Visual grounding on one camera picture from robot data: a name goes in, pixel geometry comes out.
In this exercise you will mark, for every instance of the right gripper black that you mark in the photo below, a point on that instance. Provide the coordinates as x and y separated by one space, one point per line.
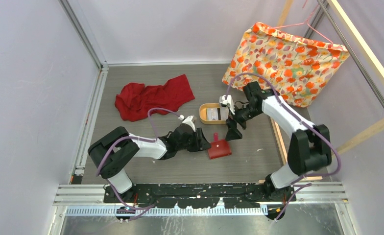
233 132

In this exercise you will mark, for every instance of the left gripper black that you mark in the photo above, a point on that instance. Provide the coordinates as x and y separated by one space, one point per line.
201 143

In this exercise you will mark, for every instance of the red card holder wallet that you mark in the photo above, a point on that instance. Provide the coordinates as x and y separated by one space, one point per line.
219 148

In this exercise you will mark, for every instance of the yellow oval tray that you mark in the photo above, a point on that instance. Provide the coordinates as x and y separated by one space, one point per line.
203 116

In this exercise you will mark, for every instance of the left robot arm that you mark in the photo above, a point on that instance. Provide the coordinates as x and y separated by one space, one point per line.
115 150

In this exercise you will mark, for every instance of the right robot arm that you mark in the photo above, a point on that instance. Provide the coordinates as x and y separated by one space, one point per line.
308 149

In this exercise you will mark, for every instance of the white numbered card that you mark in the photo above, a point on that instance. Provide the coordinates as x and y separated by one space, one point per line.
213 114

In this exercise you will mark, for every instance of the red cloth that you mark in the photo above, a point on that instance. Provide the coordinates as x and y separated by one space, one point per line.
136 99

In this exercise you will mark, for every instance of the floral fabric bag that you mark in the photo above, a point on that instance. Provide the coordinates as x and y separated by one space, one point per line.
297 67

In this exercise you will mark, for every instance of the pink clothes hanger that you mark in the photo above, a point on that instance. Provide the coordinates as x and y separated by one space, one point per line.
311 21

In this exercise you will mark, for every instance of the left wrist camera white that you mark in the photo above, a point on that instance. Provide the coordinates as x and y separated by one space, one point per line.
189 120

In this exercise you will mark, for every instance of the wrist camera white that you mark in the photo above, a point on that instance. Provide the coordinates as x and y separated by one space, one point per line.
189 120
227 101

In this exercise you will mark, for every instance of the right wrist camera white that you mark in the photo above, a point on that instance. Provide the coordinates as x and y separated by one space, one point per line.
227 101

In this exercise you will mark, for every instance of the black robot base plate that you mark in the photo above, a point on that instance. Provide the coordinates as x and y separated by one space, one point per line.
199 196

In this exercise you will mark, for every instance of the aluminium frame rail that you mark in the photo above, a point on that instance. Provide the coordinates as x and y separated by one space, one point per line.
77 199

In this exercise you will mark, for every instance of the wooden frame rack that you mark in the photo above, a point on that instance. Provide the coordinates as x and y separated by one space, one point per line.
352 104

